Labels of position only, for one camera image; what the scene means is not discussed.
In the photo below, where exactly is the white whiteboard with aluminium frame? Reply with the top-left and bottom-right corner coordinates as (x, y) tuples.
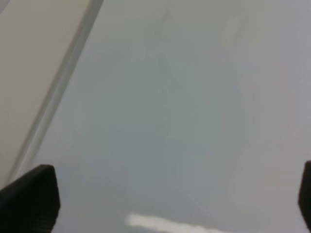
(7, 0), (311, 233)

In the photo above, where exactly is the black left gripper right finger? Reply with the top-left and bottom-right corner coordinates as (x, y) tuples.
(298, 161), (311, 232)

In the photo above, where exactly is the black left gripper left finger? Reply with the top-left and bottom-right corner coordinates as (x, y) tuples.
(0, 165), (60, 233)

